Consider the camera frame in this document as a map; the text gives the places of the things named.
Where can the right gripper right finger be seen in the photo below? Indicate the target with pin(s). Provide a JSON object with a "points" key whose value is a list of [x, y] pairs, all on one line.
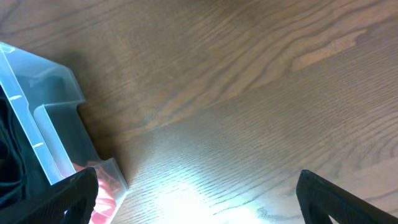
{"points": [[322, 201]]}

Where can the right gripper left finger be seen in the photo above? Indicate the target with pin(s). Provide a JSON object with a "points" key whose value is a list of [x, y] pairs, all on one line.
{"points": [[71, 200]]}

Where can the pink cloth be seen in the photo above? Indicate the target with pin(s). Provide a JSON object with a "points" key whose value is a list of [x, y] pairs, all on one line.
{"points": [[111, 190]]}

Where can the black garment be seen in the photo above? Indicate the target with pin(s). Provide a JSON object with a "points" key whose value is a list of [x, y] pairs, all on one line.
{"points": [[22, 176]]}

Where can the clear plastic storage bin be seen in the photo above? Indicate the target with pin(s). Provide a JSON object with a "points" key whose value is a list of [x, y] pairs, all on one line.
{"points": [[44, 96]]}

